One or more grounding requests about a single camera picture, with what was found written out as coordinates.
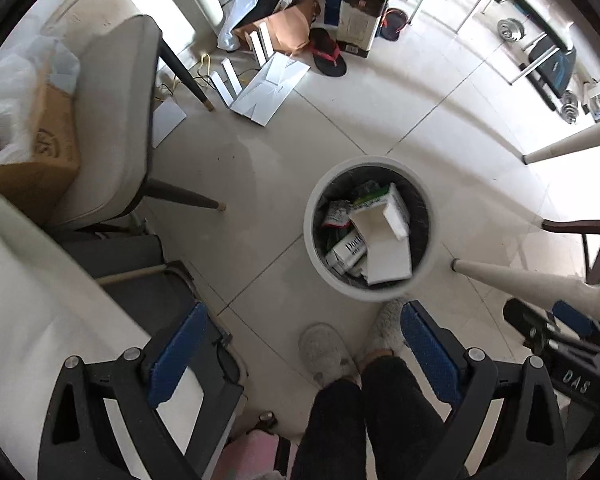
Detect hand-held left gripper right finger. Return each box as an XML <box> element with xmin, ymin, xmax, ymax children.
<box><xmin>399</xmin><ymin>300</ymin><xmax>566</xmax><ymax>480</ymax></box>

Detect dark blue printed pad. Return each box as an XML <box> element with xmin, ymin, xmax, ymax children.
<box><xmin>524</xmin><ymin>34</ymin><xmax>579</xmax><ymax>101</ymax></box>

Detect person's dark pants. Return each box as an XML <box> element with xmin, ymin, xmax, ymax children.
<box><xmin>289</xmin><ymin>354</ymin><xmax>469</xmax><ymax>480</ymax></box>

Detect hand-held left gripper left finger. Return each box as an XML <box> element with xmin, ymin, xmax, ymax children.
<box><xmin>37</xmin><ymin>302</ymin><xmax>211</xmax><ymax>480</ymax></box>

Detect blue and white carton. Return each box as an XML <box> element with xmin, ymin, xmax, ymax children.
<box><xmin>324</xmin><ymin>0</ymin><xmax>397</xmax><ymax>59</ymax></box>

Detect red and black slipper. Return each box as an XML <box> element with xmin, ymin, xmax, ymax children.
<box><xmin>379</xmin><ymin>8</ymin><xmax>409</xmax><ymax>42</ymax></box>

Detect white foam strip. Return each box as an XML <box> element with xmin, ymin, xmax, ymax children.
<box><xmin>249</xmin><ymin>29</ymin><xmax>274</xmax><ymax>64</ymax></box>
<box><xmin>222</xmin><ymin>57</ymin><xmax>244</xmax><ymax>107</ymax></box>

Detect crumpled white plastic bag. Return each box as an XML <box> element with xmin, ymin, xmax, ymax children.
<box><xmin>217</xmin><ymin>0</ymin><xmax>302</xmax><ymax>52</ymax></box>

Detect brown cardboard box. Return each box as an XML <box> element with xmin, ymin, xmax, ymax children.
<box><xmin>0</xmin><ymin>67</ymin><xmax>82</xmax><ymax>227</ymax></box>

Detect grey cushioned chair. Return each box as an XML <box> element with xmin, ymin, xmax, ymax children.
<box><xmin>44</xmin><ymin>13</ymin><xmax>227</xmax><ymax>234</ymax></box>

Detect brown paper bag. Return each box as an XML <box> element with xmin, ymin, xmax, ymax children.
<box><xmin>232</xmin><ymin>0</ymin><xmax>322</xmax><ymax>57</ymax></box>

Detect silver weight plate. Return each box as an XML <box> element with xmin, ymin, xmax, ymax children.
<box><xmin>497</xmin><ymin>18</ymin><xmax>527</xmax><ymax>42</ymax></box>
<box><xmin>559</xmin><ymin>90</ymin><xmax>589</xmax><ymax>124</ymax></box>

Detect white round trash bin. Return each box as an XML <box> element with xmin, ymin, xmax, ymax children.
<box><xmin>303</xmin><ymin>156</ymin><xmax>444</xmax><ymax>303</ymax></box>

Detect yellow wire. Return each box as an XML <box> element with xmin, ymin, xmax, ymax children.
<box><xmin>152</xmin><ymin>52</ymin><xmax>217</xmax><ymax>107</ymax></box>

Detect clear bubble wrap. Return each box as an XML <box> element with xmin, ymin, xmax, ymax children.
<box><xmin>0</xmin><ymin>34</ymin><xmax>82</xmax><ymax>162</ymax></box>

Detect black flip flop red strap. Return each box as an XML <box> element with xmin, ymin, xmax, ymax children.
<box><xmin>307</xmin><ymin>28</ymin><xmax>348</xmax><ymax>79</ymax></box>

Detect grey fuzzy slipper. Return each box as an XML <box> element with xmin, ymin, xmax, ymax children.
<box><xmin>298</xmin><ymin>323</ymin><xmax>361</xmax><ymax>389</ymax></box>
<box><xmin>357</xmin><ymin>298</ymin><xmax>411</xmax><ymax>362</ymax></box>

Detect pink and white box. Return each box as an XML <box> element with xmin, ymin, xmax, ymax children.
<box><xmin>324</xmin><ymin>231</ymin><xmax>369</xmax><ymax>277</ymax></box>

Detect teal and green packet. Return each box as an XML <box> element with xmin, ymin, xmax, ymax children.
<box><xmin>352</xmin><ymin>183</ymin><xmax>391</xmax><ymax>209</ymax></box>

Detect pink bag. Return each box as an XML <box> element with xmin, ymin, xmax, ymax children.
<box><xmin>214</xmin><ymin>429</ymin><xmax>282</xmax><ymax>480</ymax></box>

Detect flattened white box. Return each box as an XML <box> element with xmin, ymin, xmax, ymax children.
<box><xmin>228</xmin><ymin>52</ymin><xmax>312</xmax><ymax>127</ymax></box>

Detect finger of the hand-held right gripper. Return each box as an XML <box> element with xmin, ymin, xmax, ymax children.
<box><xmin>552</xmin><ymin>299</ymin><xmax>600</xmax><ymax>347</ymax></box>
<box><xmin>502</xmin><ymin>297</ymin><xmax>562</xmax><ymax>357</ymax></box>

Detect white paper sheet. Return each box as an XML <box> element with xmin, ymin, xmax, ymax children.
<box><xmin>152</xmin><ymin>99</ymin><xmax>187</xmax><ymax>149</ymax></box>

